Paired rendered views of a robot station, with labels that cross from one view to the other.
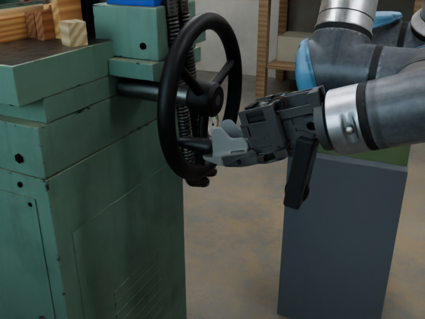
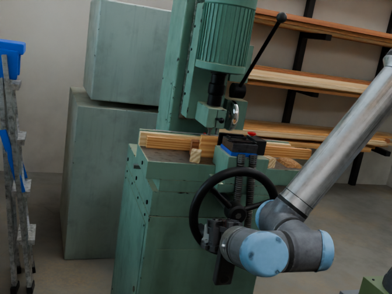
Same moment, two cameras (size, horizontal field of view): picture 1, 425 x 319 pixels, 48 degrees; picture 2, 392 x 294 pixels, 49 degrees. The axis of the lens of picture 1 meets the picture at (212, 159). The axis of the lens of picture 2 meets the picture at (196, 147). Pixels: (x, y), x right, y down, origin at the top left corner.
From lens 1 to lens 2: 0.80 m
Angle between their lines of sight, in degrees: 44
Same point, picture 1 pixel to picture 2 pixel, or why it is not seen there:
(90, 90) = (191, 185)
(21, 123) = (151, 186)
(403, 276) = not seen: outside the picture
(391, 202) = not seen: outside the picture
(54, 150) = (158, 205)
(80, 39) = (195, 159)
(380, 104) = (233, 238)
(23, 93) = (149, 174)
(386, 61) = (283, 226)
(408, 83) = (245, 234)
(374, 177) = not seen: outside the picture
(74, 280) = (149, 275)
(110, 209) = (186, 251)
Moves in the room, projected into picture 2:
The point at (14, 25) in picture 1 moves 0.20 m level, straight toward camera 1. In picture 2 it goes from (184, 143) to (155, 153)
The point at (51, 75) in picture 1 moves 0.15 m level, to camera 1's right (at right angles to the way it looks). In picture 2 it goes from (168, 171) to (199, 186)
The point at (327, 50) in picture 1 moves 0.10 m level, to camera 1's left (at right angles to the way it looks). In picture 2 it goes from (269, 209) to (239, 195)
